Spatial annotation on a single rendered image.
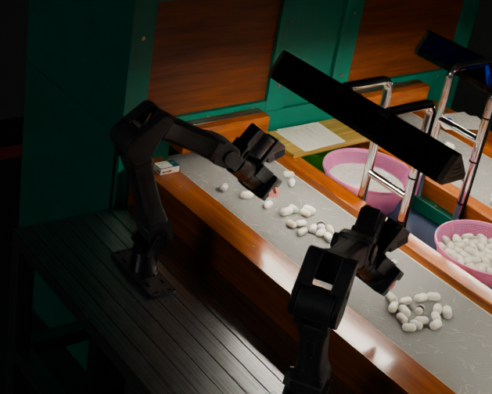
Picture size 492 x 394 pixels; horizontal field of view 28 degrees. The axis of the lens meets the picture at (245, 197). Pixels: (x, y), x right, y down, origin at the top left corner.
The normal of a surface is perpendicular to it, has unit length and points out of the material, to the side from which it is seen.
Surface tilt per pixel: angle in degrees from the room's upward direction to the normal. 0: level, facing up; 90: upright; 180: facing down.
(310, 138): 0
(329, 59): 90
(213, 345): 0
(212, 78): 90
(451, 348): 0
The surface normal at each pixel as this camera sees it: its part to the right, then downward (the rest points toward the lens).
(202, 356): 0.15, -0.86
